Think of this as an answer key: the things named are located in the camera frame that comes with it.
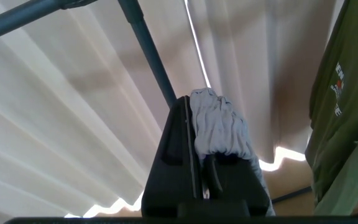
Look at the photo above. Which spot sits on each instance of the black clothes rack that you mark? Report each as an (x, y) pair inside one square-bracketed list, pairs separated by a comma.
[(150, 53)]

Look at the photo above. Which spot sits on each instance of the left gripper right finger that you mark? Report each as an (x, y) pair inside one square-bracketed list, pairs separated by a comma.
[(238, 186)]

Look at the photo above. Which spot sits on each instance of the pale grey garment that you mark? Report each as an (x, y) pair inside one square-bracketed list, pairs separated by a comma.
[(219, 124)]

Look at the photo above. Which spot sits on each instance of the green long-sleeved shirt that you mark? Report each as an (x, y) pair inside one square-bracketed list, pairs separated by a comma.
[(337, 140)]

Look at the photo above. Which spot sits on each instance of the beige curtain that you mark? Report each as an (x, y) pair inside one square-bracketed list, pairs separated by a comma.
[(57, 109)]

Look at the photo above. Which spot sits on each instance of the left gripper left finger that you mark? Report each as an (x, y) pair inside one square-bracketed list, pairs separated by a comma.
[(172, 180)]

